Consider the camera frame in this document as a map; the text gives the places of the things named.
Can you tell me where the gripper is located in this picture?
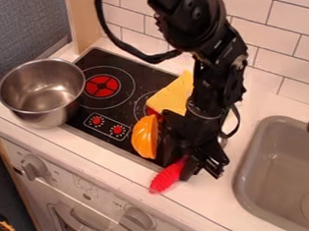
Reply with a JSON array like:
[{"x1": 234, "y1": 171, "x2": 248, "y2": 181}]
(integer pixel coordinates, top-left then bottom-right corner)
[{"x1": 156, "y1": 101, "x2": 235, "y2": 185}]

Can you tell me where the orange toy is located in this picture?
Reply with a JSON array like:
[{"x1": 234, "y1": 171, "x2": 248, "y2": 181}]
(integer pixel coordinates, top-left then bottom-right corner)
[{"x1": 127, "y1": 112, "x2": 161, "y2": 161}]

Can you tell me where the yellow cloth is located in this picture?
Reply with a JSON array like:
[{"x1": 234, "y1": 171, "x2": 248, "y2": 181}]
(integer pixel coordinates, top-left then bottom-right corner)
[{"x1": 144, "y1": 67, "x2": 198, "y2": 118}]

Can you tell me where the toy sink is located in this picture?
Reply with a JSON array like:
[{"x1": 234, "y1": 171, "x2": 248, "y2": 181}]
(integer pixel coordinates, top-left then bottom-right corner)
[{"x1": 230, "y1": 112, "x2": 309, "y2": 231}]

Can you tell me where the toy stove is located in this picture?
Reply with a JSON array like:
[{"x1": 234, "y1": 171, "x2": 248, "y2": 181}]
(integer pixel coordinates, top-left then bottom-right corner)
[{"x1": 62, "y1": 45, "x2": 199, "y2": 174}]

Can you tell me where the silver pot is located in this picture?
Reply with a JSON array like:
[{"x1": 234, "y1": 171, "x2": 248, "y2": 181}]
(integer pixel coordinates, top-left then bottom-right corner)
[{"x1": 0, "y1": 55, "x2": 89, "y2": 133}]

